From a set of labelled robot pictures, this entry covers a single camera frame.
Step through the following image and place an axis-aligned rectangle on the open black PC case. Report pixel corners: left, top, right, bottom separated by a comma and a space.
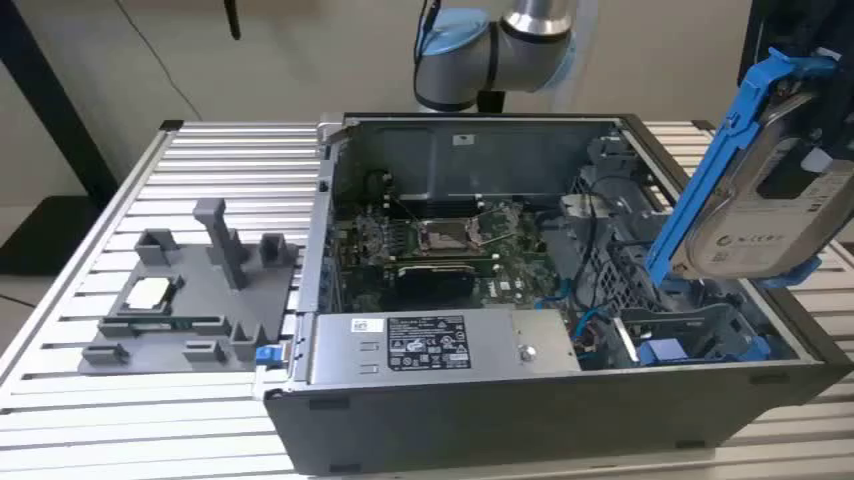
256, 110, 854, 476

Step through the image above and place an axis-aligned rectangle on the black antenna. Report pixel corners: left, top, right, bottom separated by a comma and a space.
221, 0, 242, 40

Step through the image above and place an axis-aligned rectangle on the silver power supply unit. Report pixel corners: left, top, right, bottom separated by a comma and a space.
306, 307, 580, 386

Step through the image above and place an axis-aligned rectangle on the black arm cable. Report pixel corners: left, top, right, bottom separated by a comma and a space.
417, 0, 445, 64

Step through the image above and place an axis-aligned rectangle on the green motherboard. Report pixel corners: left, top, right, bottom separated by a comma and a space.
329, 199, 568, 314

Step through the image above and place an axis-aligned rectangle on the dark slanted furniture post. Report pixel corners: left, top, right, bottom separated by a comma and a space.
0, 0, 118, 206

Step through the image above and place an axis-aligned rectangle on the blue wire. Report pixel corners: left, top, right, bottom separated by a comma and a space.
536, 289, 605, 351

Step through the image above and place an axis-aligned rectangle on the CPU socket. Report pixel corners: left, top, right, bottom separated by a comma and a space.
416, 219, 472, 254

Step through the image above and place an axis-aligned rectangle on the metal socket cover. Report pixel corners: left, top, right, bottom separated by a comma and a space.
469, 208, 521, 241

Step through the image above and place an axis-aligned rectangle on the black graphics card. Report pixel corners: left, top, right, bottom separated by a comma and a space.
382, 259, 481, 307

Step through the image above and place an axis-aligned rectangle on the silver CPU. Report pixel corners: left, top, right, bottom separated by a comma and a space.
125, 277, 185, 311

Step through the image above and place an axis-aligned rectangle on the green RAM stick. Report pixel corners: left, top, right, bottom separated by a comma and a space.
129, 317, 221, 332

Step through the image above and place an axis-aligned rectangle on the thin black wall wire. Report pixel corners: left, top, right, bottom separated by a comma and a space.
112, 0, 205, 121

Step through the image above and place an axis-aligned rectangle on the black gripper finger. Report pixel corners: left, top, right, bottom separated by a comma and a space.
756, 54, 854, 199

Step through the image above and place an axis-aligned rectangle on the gray parts rack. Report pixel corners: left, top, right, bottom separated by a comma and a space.
77, 198, 305, 375

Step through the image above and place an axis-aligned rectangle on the black flat base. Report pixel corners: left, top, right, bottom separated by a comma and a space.
0, 194, 101, 276

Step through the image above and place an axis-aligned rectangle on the hard disk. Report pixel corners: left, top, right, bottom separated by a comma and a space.
644, 47, 854, 296

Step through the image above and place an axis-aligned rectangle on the gray metal disk bay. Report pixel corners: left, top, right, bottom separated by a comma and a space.
559, 164, 801, 369

